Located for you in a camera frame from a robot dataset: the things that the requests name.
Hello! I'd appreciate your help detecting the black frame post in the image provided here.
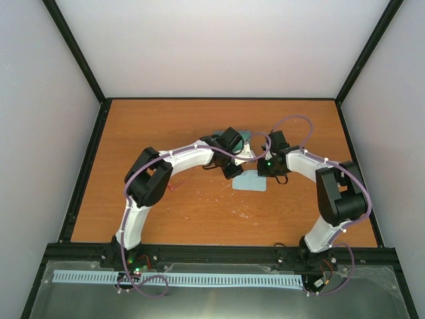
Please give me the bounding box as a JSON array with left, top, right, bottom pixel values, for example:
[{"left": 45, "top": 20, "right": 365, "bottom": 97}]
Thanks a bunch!
[
  {"left": 42, "top": 0, "right": 106, "bottom": 104},
  {"left": 335, "top": 0, "right": 404, "bottom": 106}
]

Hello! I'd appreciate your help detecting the black frame post left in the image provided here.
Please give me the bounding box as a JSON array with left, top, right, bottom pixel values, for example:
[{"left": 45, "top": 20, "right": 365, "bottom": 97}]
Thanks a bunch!
[{"left": 42, "top": 0, "right": 106, "bottom": 104}]

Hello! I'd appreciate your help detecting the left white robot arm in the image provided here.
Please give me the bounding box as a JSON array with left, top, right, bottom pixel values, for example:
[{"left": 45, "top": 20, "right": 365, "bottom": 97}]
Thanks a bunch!
[{"left": 112, "top": 128, "right": 249, "bottom": 268}]

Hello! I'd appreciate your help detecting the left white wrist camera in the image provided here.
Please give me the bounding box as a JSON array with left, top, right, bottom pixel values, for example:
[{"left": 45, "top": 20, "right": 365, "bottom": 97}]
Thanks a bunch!
[{"left": 233, "top": 142, "right": 256, "bottom": 165}]

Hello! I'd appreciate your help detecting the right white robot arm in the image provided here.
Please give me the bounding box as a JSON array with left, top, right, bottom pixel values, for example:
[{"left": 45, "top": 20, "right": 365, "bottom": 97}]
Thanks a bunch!
[{"left": 257, "top": 131, "right": 372, "bottom": 269}]

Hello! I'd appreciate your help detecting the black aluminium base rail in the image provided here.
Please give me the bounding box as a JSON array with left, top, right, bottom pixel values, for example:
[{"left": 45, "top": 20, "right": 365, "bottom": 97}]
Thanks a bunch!
[{"left": 42, "top": 243, "right": 401, "bottom": 272}]

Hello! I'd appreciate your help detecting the blue cleaning cloth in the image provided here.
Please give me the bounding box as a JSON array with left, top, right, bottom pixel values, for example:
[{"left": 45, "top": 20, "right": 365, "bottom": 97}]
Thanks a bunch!
[{"left": 232, "top": 169, "right": 267, "bottom": 192}]

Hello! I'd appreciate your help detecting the metal front plate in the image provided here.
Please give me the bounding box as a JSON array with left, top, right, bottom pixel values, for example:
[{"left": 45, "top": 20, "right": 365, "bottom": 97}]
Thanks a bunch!
[{"left": 29, "top": 262, "right": 409, "bottom": 318}]

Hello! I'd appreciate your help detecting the blue slotted cable duct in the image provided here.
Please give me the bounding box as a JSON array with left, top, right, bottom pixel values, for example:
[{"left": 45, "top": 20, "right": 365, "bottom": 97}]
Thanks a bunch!
[{"left": 51, "top": 270, "right": 303, "bottom": 290}]

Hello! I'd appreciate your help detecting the black frame post right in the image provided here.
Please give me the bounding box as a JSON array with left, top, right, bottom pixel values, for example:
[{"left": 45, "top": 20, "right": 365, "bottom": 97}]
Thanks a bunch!
[{"left": 335, "top": 0, "right": 404, "bottom": 106}]

